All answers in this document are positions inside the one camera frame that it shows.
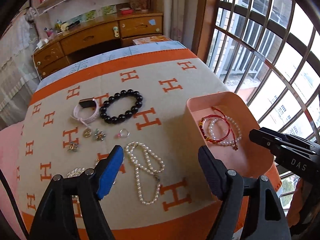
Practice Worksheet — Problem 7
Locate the magazine on bed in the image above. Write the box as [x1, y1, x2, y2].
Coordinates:
[132, 35, 171, 45]

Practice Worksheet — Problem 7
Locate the pink bed sheet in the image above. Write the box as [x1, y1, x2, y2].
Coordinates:
[0, 122, 25, 239]

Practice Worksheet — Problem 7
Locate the long white pearl necklace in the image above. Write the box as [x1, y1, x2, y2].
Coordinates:
[125, 141, 166, 205]

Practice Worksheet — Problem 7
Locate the green flower brooch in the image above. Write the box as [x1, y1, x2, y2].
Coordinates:
[94, 129, 106, 141]

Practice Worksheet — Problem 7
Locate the window metal grille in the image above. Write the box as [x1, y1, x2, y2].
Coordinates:
[207, 0, 320, 205]

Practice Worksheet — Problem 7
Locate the gold round brooch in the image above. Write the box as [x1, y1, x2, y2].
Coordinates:
[82, 127, 92, 138]

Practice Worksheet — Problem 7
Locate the pink tray box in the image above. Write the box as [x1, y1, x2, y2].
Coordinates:
[184, 92, 273, 178]

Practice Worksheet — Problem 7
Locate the white lace covered piano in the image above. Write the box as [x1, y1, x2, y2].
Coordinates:
[1, 15, 40, 129]

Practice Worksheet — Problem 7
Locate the floral curtain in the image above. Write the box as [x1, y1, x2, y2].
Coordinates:
[159, 0, 198, 49]

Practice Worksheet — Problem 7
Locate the white pearl bracelet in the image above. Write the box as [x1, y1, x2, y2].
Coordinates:
[208, 115, 243, 146]

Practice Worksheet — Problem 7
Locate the wooden desk with drawers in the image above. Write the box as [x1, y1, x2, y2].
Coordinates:
[34, 12, 163, 79]

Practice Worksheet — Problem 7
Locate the right human hand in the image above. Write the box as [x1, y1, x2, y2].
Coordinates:
[286, 178, 312, 227]

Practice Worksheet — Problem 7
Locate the blue patterned bed sheet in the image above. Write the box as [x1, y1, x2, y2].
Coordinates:
[36, 41, 186, 92]

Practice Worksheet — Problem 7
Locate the black bead bracelet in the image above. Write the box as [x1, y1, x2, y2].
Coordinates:
[100, 89, 143, 125]

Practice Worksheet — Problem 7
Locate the orange beige H blanket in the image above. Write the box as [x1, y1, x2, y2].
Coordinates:
[16, 48, 282, 240]

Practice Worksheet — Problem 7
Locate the pink stone ring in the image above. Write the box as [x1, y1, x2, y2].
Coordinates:
[114, 128, 131, 139]

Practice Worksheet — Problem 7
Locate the gold cross flower brooch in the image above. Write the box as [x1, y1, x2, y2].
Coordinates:
[67, 141, 79, 152]

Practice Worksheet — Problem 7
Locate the silver leaf hair comb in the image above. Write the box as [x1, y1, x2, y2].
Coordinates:
[66, 167, 87, 205]

